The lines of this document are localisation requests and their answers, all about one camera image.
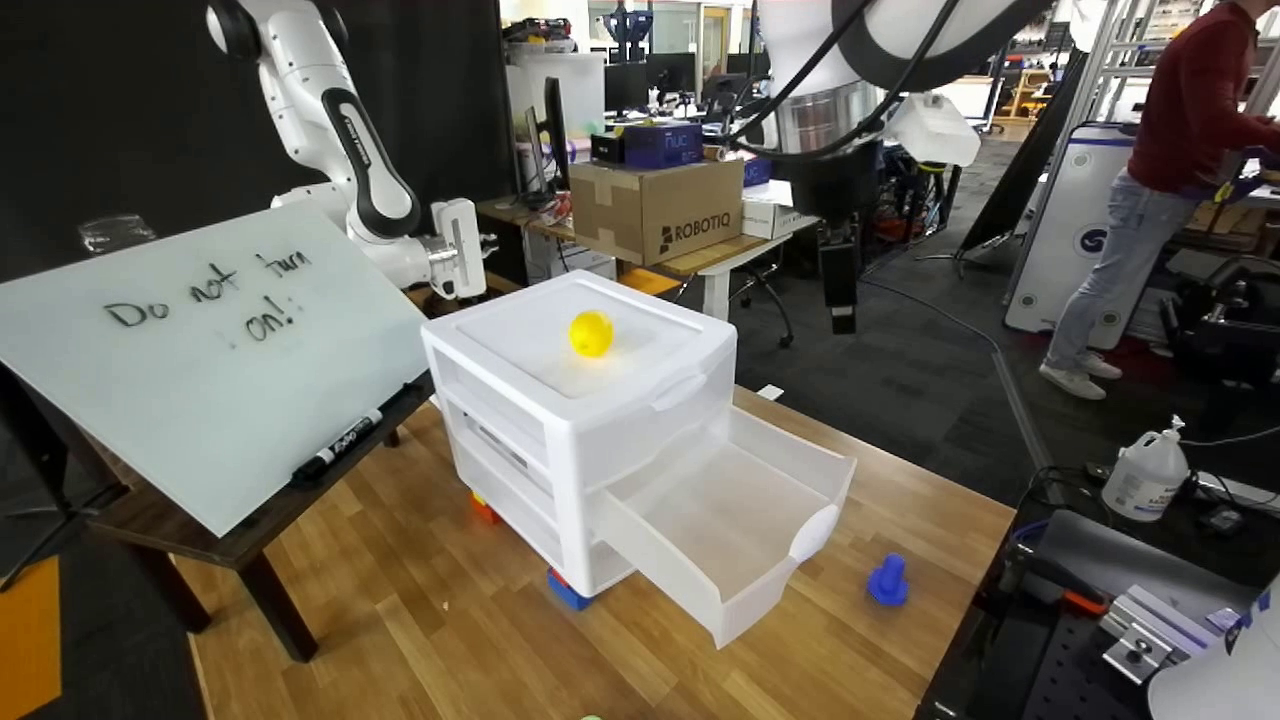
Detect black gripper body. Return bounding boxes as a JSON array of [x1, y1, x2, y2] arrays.
[[800, 144, 935, 260]]

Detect yellow lemon toy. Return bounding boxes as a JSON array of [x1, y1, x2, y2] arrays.
[[566, 309, 619, 363]]

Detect translucent plastic drawer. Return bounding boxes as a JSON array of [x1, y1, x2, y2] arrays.
[[584, 404, 862, 652]]

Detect white plastic drawer cabinet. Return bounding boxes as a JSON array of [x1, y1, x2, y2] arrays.
[[420, 269, 741, 601]]

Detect large cardboard box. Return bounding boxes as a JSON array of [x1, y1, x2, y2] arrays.
[[568, 154, 752, 269]]

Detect white panel with round logo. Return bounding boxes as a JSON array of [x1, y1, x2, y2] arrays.
[[1005, 119, 1153, 336]]

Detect dark blue box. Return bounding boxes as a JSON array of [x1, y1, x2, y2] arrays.
[[592, 116, 708, 171]]

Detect white background cabinet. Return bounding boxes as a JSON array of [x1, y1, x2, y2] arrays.
[[500, 47, 612, 135]]

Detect blue hex bolt toy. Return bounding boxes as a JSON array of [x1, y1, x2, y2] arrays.
[[864, 553, 917, 612]]

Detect person in red top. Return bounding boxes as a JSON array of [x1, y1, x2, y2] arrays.
[[1038, 0, 1280, 404]]

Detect white plastic jug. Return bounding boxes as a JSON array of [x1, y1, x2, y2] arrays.
[[1098, 410, 1198, 528]]

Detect dark flat equipment case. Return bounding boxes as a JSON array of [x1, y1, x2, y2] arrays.
[[1034, 504, 1256, 625]]

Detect black clamp with orange trigger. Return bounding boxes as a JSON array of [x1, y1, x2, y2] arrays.
[[1013, 562, 1113, 625]]

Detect blue block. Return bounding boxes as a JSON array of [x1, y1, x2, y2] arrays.
[[543, 566, 602, 614]]

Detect black perforated mounting board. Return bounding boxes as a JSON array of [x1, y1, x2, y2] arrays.
[[917, 583, 1166, 720]]

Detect aluminium extrusion bar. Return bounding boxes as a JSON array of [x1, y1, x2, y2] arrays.
[[1113, 581, 1261, 652]]

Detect black whiteboard marker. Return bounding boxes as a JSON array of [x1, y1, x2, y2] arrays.
[[310, 407, 393, 468]]

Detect dark wooden easel stand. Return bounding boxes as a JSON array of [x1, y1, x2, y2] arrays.
[[78, 374, 444, 666]]

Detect whiteboard with handwriting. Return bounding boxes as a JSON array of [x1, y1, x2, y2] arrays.
[[0, 197, 434, 540]]

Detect orange panel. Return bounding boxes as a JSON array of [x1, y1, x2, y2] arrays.
[[0, 557, 70, 720]]

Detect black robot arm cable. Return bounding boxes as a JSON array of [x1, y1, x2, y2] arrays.
[[723, 0, 887, 144]]

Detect small metal bracket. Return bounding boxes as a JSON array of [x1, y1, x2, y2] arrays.
[[1102, 625, 1180, 689]]

